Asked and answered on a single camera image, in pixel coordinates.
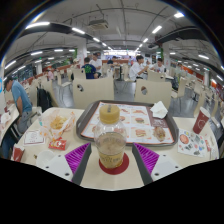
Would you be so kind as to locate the person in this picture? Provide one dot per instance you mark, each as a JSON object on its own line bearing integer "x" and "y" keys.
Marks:
{"x": 89, "y": 70}
{"x": 5, "y": 146}
{"x": 112, "y": 60}
{"x": 136, "y": 70}
{"x": 97, "y": 63}
{"x": 159, "y": 66}
{"x": 20, "y": 100}

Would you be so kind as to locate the beige chair round hole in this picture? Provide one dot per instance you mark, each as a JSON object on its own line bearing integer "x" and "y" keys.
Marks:
{"x": 93, "y": 93}
{"x": 156, "y": 91}

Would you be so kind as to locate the black backpack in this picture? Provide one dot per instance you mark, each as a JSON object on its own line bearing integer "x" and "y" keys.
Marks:
{"x": 44, "y": 99}

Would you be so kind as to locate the flat round red coaster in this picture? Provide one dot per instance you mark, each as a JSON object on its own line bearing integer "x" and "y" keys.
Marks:
{"x": 115, "y": 170}

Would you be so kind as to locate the dark food tray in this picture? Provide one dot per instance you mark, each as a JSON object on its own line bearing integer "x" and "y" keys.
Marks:
{"x": 81, "y": 121}

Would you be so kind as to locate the printed paper tray liner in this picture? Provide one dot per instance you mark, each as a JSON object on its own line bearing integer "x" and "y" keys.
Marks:
{"x": 140, "y": 125}

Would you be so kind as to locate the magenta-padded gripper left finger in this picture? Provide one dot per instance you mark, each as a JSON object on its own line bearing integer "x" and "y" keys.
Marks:
{"x": 58, "y": 164}

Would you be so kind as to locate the white card red border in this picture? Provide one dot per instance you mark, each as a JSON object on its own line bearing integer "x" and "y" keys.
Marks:
{"x": 34, "y": 138}

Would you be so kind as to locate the ceiling air conditioner unit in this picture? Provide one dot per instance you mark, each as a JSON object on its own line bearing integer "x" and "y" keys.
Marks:
{"x": 98, "y": 24}

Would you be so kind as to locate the red sauce packet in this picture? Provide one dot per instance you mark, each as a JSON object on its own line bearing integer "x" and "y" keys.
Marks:
{"x": 207, "y": 145}
{"x": 57, "y": 144}

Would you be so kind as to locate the colourful printed flyer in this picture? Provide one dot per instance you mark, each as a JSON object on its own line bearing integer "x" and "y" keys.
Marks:
{"x": 191, "y": 143}

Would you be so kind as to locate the brown food leftover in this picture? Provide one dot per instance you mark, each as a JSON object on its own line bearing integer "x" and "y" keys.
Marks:
{"x": 159, "y": 133}

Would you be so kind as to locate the clear tea bottle yellow cap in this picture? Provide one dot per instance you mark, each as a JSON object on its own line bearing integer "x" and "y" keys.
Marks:
{"x": 110, "y": 146}

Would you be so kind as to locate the red paper carton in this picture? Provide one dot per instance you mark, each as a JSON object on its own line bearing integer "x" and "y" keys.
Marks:
{"x": 18, "y": 153}

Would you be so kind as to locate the small teal bottle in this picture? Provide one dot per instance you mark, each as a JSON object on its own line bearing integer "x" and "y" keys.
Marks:
{"x": 40, "y": 120}

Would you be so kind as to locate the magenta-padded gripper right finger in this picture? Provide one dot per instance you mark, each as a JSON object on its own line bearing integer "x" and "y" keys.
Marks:
{"x": 163, "y": 165}

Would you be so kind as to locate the group of beige chairs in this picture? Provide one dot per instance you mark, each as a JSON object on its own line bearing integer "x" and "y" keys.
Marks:
{"x": 181, "y": 87}

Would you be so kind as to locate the white paper napkin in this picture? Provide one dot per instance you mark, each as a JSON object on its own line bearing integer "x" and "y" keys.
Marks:
{"x": 159, "y": 110}

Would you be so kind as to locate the red paper cup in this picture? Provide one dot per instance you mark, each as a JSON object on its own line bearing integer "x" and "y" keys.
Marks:
{"x": 201, "y": 121}

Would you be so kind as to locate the ceiling strip lights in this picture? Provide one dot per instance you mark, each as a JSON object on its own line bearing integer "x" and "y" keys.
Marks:
{"x": 37, "y": 24}

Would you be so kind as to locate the beige neighbour table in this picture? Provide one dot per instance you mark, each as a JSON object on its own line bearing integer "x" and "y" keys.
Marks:
{"x": 8, "y": 118}

